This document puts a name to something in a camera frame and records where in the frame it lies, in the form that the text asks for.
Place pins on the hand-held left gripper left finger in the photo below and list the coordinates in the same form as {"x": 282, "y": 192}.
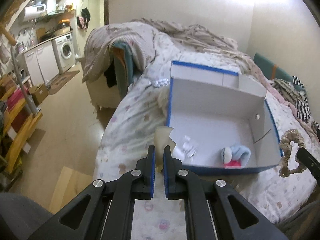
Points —
{"x": 151, "y": 172}

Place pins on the person's leg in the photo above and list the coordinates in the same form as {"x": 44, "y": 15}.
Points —
{"x": 300, "y": 222}
{"x": 20, "y": 212}

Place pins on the crocheted knit blanket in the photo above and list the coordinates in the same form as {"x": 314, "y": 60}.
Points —
{"x": 285, "y": 87}

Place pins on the flat cardboard sheet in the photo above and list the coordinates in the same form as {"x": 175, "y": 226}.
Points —
{"x": 67, "y": 187}

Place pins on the dark hanging garment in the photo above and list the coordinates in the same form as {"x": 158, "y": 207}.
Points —
{"x": 85, "y": 13}

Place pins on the clear plastic packet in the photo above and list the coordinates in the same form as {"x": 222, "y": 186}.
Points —
{"x": 188, "y": 147}

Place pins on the black white striped garment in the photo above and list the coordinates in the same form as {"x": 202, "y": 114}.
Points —
{"x": 302, "y": 105}

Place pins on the blue cardboard box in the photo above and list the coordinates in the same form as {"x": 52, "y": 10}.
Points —
{"x": 212, "y": 130}

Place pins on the yellow wooden rack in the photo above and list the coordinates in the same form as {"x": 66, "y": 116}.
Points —
{"x": 17, "y": 127}

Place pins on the beige frilly scrunchie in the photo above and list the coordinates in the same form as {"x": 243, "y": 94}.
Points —
{"x": 283, "y": 143}

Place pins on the shallow cardboard box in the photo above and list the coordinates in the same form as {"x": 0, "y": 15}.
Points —
{"x": 63, "y": 29}

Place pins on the beige printed quilt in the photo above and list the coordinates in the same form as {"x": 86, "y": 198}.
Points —
{"x": 100, "y": 47}

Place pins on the black cloth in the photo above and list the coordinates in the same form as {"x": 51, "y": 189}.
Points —
{"x": 111, "y": 76}

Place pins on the grey metal pole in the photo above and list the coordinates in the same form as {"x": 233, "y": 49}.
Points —
{"x": 22, "y": 80}

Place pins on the white floor cabinet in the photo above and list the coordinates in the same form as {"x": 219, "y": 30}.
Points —
{"x": 41, "y": 62}

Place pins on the person's left leg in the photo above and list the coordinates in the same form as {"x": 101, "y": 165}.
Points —
{"x": 20, "y": 212}

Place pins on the white shiny wrapper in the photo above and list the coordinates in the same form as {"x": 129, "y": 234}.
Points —
{"x": 160, "y": 82}

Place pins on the white cylindrical canister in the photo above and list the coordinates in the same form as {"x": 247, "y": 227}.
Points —
{"x": 51, "y": 5}

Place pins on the white water heater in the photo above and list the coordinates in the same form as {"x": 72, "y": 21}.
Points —
{"x": 33, "y": 12}

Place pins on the person's right leg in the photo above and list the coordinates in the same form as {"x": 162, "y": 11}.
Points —
{"x": 300, "y": 222}

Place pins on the pink round squeaky toy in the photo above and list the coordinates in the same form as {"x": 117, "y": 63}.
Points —
{"x": 232, "y": 164}

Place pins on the dark wooden door frame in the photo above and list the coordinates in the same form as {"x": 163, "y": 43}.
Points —
{"x": 106, "y": 5}

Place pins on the teal padded panel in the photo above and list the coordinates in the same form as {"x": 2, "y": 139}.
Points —
{"x": 265, "y": 65}
{"x": 122, "y": 65}

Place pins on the brown door mat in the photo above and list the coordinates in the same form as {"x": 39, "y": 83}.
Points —
{"x": 63, "y": 80}

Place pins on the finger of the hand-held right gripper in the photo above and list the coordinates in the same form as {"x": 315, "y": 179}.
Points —
{"x": 308, "y": 161}

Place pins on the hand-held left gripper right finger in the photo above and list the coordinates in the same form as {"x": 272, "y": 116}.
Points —
{"x": 167, "y": 172}

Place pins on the white washing machine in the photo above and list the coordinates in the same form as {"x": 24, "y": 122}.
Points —
{"x": 65, "y": 52}

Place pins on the beige rubbery soft piece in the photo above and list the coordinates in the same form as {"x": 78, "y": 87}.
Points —
{"x": 163, "y": 136}

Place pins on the pink hanging garment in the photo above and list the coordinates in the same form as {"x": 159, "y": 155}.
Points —
{"x": 81, "y": 22}

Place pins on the blue fluffy sock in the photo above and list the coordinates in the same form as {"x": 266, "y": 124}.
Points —
{"x": 240, "y": 155}

